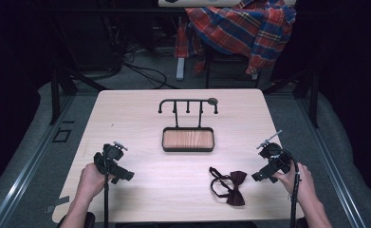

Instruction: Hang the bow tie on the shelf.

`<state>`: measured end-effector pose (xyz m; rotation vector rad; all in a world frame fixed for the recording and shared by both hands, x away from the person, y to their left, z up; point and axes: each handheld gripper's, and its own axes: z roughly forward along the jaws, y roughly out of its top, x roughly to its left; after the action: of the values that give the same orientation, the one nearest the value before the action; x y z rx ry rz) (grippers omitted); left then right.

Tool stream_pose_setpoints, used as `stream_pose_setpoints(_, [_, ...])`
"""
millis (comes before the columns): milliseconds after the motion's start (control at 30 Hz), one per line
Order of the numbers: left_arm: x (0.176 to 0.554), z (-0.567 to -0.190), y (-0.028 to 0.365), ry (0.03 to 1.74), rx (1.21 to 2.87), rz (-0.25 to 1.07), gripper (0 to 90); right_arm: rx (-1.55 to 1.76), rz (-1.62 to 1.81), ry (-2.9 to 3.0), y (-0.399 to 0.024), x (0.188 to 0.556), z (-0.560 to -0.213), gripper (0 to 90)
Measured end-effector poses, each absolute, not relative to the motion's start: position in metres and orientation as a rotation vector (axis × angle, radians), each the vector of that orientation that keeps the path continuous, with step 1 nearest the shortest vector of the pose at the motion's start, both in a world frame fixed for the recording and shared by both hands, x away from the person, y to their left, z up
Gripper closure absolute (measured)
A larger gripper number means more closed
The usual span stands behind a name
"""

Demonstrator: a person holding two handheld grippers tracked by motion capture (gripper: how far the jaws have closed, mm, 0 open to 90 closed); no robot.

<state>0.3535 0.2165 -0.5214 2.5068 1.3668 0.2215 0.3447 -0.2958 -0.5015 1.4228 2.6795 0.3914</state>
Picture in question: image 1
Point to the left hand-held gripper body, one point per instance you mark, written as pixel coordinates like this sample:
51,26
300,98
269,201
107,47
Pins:
112,152

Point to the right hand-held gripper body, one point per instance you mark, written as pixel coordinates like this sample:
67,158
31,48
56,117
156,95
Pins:
276,156

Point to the dark maroon bow tie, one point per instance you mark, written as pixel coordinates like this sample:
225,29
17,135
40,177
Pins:
235,186

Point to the black hook rack wooden tray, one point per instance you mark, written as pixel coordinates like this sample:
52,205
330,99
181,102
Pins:
188,139

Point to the person's left hand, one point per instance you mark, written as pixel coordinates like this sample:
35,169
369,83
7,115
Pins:
91,183

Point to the person's right hand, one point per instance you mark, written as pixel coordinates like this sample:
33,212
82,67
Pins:
303,183

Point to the grey tape strip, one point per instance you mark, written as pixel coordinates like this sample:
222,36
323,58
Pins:
59,202

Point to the black metal stand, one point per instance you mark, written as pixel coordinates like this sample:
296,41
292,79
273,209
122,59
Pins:
313,98
55,95

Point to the white table leg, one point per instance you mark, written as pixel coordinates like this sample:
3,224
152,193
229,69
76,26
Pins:
180,68

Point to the red blue plaid shirt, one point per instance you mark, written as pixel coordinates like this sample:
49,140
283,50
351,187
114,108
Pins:
246,28

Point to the aluminium floor rail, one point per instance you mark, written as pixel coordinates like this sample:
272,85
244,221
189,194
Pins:
331,164
25,171

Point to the black chair frame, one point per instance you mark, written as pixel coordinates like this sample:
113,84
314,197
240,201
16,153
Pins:
207,72

